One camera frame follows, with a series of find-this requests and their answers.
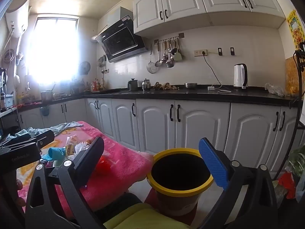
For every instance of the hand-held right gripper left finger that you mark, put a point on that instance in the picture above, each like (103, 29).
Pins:
(90, 157)

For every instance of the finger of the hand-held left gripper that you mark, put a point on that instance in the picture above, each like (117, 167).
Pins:
(20, 138)
(45, 137)

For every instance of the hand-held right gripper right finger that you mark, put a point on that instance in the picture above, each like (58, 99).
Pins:
(214, 164)

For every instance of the white foam fruit net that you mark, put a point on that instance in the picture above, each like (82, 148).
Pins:
(80, 147)

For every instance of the red snack wrapper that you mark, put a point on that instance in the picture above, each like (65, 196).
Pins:
(104, 164)

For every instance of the turquoise foam piece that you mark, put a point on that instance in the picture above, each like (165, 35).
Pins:
(56, 153)

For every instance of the yellow-rimmed brown bin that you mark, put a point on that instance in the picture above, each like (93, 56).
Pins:
(176, 205)

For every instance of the person's left hand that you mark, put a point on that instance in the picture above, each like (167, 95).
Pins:
(19, 185)

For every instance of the light blue cloth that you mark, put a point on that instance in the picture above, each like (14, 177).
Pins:
(64, 126)

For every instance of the blue hanging cup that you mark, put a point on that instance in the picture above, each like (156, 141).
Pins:
(44, 111)

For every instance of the pink cartoon printed blanket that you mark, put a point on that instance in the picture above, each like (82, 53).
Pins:
(124, 157)

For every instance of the white storage box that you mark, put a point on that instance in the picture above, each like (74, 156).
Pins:
(9, 101)

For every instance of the steel cooking pot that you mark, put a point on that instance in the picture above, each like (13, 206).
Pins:
(46, 96)

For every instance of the dark glass bottle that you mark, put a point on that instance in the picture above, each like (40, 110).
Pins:
(2, 100)

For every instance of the group of condiment bottles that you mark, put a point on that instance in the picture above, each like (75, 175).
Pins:
(96, 85)

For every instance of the red plastic bag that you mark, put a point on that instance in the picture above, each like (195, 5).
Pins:
(287, 183)

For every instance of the white power adapter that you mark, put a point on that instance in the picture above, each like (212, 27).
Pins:
(211, 88)

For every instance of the steel bowl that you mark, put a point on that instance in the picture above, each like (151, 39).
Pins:
(190, 85)

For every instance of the bag of green vegetables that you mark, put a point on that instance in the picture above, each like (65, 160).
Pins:
(297, 162)

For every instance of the black lidded pot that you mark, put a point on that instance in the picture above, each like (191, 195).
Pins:
(132, 85)

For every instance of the bright window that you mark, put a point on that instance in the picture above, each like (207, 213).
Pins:
(52, 50)

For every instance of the steel teapot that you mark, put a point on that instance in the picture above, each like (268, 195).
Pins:
(145, 85)

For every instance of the white electric kettle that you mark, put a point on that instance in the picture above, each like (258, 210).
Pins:
(238, 76)

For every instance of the pile of brown ginger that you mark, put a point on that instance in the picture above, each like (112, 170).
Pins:
(165, 86)

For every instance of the crumpled clear plastic bag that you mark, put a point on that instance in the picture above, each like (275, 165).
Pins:
(274, 90)

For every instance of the large steel ladle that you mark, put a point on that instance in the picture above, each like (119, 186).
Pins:
(169, 64)

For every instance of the pale green spatula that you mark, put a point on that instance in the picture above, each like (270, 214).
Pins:
(178, 56)

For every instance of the black range hood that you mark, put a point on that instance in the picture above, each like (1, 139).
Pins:
(121, 40)

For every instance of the white water heater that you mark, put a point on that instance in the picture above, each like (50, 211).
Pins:
(17, 16)

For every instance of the black metal rack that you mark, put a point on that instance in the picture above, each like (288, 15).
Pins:
(300, 76)

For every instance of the round dark wall fan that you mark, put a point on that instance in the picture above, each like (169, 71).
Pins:
(84, 68)

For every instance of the beige wall socket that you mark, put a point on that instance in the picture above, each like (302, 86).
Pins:
(198, 53)

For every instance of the orange patterned wall board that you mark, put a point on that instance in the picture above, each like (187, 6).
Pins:
(292, 76)

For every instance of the yellow wall poster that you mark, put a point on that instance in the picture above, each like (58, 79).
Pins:
(295, 28)

